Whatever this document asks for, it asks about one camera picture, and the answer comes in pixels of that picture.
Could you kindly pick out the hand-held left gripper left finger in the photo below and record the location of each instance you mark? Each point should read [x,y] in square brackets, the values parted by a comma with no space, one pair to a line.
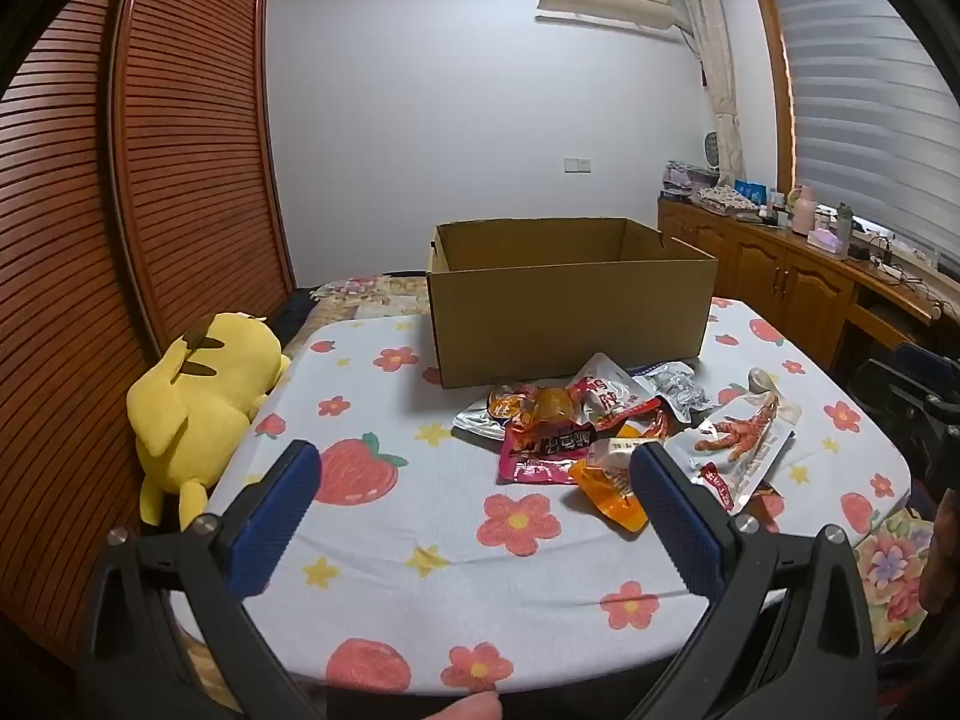
[274,517]

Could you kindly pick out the wooden sideboard cabinet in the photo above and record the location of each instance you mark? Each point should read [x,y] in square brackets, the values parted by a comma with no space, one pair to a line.
[787,285]

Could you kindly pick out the cream curtain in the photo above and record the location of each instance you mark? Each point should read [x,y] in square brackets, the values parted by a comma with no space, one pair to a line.
[716,75]

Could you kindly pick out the white chicken feet packet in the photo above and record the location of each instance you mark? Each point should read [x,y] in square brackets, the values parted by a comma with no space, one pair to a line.
[735,435]

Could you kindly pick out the silver candy packet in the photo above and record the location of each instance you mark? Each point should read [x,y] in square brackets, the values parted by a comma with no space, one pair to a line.
[675,390]

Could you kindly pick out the small white desk fan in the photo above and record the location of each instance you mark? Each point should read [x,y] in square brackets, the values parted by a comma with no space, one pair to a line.
[712,150]

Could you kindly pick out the white red snack packet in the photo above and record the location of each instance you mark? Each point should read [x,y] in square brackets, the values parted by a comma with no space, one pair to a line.
[600,382]

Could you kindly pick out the green drink bottle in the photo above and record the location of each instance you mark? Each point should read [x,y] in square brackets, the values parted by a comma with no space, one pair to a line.
[844,229]

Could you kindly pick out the patterned pouch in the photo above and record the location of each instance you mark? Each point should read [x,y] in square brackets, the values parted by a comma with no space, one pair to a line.
[724,201]

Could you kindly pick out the brown cardboard box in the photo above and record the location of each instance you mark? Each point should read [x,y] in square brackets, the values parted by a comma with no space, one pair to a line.
[562,315]

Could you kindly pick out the grey window blind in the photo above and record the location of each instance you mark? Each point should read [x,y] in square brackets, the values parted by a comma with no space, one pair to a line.
[862,105]

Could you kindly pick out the yellow plush toy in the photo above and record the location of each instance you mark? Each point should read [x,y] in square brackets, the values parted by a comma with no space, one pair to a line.
[210,390]

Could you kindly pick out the wooden slatted wardrobe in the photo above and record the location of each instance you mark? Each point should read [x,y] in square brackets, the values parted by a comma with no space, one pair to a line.
[187,165]

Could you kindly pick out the person's left hand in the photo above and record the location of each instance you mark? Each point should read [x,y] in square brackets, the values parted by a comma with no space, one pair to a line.
[465,709]

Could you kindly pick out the stack of folded cloths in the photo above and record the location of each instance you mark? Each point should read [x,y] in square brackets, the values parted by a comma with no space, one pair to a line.
[684,180]

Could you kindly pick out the silver orange snack packet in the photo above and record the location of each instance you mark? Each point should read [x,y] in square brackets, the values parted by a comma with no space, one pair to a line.
[547,405]

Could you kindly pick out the small blue box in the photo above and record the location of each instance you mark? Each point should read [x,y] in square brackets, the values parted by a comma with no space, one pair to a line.
[750,191]

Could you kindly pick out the wooden window frame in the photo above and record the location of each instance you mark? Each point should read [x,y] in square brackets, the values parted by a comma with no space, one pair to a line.
[776,75]

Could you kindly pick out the white wall switch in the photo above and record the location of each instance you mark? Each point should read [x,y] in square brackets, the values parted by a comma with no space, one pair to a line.
[577,164]

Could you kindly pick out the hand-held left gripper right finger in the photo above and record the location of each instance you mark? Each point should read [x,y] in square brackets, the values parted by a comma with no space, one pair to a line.
[675,517]

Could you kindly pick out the pink red snack packet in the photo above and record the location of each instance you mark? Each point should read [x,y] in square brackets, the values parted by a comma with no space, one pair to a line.
[540,457]

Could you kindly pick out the strawberry printed tablecloth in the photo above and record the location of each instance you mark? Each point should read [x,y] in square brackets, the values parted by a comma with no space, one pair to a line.
[420,510]

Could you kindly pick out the pink thermos bottle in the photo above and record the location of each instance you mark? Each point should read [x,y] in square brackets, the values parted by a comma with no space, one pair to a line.
[805,211]

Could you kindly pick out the floral blanket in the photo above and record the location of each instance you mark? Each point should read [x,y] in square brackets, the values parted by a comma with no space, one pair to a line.
[375,292]

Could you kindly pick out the thin red snack packet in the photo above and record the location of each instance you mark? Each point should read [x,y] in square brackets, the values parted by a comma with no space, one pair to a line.
[652,420]

